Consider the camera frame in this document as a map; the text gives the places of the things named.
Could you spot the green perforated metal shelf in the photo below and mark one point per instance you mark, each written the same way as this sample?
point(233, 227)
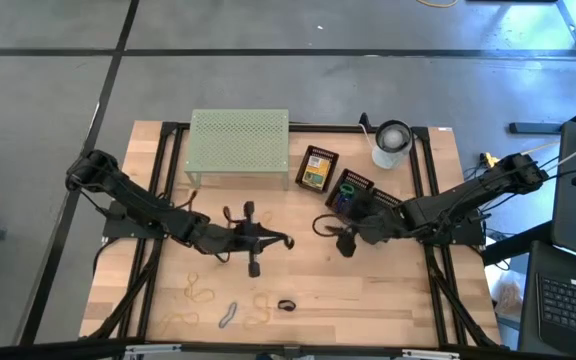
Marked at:
point(238, 140)

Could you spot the black camera crossbar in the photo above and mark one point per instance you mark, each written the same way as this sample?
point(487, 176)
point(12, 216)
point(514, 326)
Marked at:
point(228, 346)

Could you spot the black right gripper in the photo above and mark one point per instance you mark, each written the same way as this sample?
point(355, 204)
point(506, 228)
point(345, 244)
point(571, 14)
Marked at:
point(375, 222)

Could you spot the black pouch object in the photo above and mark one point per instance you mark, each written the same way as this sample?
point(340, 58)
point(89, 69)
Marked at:
point(293, 242)

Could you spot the black mesh plastic basket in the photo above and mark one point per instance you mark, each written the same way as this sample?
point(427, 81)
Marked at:
point(325, 151)
point(387, 198)
point(360, 180)

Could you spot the grey metal bracket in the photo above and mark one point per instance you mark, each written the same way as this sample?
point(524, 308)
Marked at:
point(153, 350)
point(430, 354)

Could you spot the black power plug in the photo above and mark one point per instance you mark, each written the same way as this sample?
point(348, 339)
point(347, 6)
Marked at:
point(364, 119)

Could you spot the black floor bar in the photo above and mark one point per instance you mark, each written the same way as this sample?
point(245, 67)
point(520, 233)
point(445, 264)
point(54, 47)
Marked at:
point(533, 128)

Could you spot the black laptop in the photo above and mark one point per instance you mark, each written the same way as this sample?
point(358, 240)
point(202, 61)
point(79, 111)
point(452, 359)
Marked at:
point(568, 305)

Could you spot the wide black rubber band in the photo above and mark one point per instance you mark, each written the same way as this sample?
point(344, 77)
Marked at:
point(280, 305)

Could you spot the yellow green crayon box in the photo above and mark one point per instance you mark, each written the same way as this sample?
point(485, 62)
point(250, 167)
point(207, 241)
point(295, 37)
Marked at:
point(316, 172)

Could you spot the yellow rubber band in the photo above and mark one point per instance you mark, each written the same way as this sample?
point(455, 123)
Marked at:
point(271, 219)
point(188, 314)
point(191, 289)
point(260, 304)

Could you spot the white cylindrical device black rim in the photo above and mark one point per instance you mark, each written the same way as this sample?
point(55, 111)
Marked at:
point(393, 140)

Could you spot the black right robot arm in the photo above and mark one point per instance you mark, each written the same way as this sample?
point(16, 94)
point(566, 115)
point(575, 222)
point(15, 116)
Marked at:
point(468, 192)

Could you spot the blue spiral wrist coil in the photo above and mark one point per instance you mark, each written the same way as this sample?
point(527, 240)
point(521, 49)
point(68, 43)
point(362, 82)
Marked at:
point(343, 204)

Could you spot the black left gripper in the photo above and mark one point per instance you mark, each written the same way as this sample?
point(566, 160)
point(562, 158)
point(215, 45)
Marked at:
point(245, 240)

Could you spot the green spiral wrist coil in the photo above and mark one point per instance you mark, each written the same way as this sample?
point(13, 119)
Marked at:
point(342, 190)

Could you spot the clear plastic bag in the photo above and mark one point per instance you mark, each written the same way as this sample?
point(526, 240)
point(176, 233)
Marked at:
point(508, 295)

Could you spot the black table frame rails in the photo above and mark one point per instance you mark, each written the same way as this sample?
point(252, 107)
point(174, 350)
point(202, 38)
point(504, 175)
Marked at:
point(323, 128)

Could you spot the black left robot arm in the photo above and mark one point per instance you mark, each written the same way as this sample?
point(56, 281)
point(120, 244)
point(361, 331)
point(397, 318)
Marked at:
point(133, 200)

